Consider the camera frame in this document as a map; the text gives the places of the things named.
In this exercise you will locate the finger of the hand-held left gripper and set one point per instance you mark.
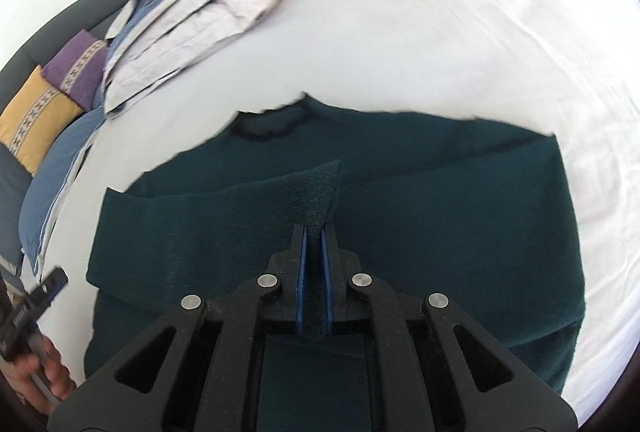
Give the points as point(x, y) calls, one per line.
point(54, 282)

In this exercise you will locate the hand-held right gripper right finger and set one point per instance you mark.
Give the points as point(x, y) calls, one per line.
point(327, 272)

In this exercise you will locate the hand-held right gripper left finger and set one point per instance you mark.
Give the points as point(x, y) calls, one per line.
point(300, 272)

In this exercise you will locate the dark green sweater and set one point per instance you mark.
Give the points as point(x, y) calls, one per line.
point(450, 212)

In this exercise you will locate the person's left hand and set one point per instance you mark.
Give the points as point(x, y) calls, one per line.
point(50, 372)

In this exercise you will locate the blue pillow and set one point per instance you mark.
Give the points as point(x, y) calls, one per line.
point(60, 171)

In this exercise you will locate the yellow patterned cushion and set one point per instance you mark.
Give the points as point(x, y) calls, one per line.
point(35, 121)

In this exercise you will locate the purple patterned cushion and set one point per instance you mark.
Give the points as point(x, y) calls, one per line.
point(77, 61)

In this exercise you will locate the white sheeted bed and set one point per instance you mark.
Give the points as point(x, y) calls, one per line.
point(425, 36)

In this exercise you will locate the dark grey headboard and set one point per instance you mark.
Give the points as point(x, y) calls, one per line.
point(55, 26)

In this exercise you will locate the folded grey blue duvet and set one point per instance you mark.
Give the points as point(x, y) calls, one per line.
point(200, 26)

